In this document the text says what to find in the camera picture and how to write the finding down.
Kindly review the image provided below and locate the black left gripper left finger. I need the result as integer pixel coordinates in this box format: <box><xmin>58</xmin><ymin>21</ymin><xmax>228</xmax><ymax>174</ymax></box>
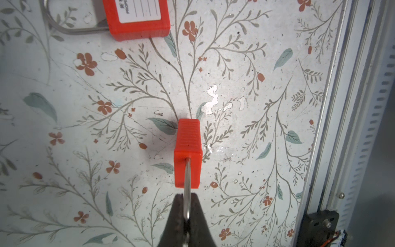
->
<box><xmin>157</xmin><ymin>194</ymin><xmax>184</xmax><ymax>247</ymax></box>

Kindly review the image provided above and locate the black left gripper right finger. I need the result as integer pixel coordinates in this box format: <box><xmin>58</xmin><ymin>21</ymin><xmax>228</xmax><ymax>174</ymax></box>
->
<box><xmin>188</xmin><ymin>193</ymin><xmax>216</xmax><ymax>247</ymax></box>

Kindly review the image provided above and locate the red padlock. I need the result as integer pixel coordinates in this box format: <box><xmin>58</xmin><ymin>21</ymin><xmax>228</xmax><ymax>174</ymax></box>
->
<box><xmin>174</xmin><ymin>118</ymin><xmax>203</xmax><ymax>221</ymax></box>
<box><xmin>39</xmin><ymin>0</ymin><xmax>171</xmax><ymax>42</ymax></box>

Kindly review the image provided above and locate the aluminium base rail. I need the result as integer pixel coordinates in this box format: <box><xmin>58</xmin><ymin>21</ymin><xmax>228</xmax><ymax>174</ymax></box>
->
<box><xmin>292</xmin><ymin>1</ymin><xmax>395</xmax><ymax>247</ymax></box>

